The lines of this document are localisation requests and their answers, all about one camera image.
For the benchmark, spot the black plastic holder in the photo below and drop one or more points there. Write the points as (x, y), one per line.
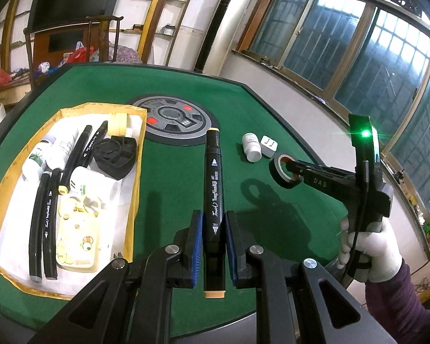
(115, 156)

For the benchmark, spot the window with metal frame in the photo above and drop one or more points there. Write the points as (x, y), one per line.
(369, 57)

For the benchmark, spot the black marker yellow caps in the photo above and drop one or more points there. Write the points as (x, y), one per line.
(214, 247)

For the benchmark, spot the round grey table control panel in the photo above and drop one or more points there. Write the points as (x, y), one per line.
(173, 120)

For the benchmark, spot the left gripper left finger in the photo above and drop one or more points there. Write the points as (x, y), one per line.
(130, 302)

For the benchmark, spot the white bottle with label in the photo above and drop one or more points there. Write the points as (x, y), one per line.
(35, 163)

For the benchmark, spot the standing air conditioner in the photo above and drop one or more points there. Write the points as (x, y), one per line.
(219, 36)

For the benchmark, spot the wooden chair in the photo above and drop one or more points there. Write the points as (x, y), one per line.
(104, 22)

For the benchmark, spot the plain white bottle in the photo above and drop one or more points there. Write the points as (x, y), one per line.
(61, 149)

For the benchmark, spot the clear bottle green label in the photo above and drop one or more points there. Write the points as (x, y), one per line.
(91, 190)

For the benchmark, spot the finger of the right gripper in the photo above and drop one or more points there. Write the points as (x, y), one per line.
(337, 183)

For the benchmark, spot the white gloved right hand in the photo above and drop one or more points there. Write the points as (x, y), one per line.
(382, 247)

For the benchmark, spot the white tray yellow tape edge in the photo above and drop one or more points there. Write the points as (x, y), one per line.
(115, 220)

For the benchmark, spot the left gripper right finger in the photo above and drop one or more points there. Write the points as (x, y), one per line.
(296, 302)

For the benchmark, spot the black marker purple cap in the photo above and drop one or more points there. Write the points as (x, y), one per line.
(87, 155)

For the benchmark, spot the purple sleeve forearm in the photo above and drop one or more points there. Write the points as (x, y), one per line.
(397, 308)

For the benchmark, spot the small white bottle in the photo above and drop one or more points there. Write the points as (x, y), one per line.
(251, 147)

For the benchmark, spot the black tape roll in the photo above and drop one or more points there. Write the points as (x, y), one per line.
(280, 173)

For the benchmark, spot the yellow tape roll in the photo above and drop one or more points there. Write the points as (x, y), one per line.
(119, 125)

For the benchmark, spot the red plastic bag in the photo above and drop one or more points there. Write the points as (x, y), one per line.
(81, 55)

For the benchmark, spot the black marker grey cap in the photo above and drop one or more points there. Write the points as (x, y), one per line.
(35, 233)

